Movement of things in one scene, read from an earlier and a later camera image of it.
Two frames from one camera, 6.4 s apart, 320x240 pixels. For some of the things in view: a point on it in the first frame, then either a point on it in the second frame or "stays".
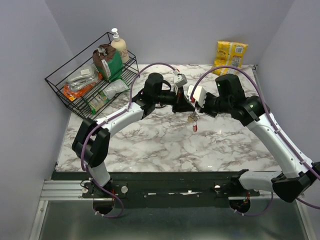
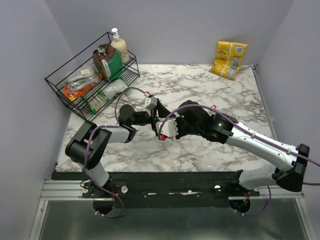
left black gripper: (181, 104) to (162, 112)
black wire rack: (94, 77) stays
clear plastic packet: (84, 75) stays
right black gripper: (204, 109) to (178, 120)
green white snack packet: (95, 102) stays
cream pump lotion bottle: (120, 45) stays
